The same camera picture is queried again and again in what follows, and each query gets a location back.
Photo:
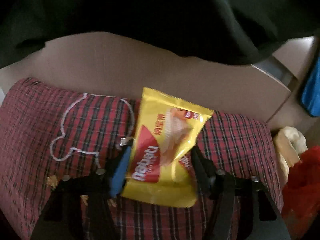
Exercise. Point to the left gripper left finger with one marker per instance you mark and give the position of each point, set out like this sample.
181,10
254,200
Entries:
119,167

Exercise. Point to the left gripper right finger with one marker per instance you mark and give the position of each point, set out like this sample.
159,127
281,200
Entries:
208,177

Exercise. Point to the yellow wafer wrapper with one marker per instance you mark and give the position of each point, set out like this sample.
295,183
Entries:
160,170

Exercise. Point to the red plastic bag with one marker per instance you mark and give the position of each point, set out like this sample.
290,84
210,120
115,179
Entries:
301,194

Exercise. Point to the yellowish plastic bin liner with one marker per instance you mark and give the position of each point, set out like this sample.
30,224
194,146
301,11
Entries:
289,144

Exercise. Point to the red plaid tablecloth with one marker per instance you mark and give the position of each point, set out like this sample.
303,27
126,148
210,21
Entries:
46,131

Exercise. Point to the blue microfiber towel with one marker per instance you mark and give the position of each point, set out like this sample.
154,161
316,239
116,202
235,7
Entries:
310,93

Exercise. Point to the black hanging cloth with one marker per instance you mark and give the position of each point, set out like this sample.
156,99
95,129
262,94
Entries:
234,32

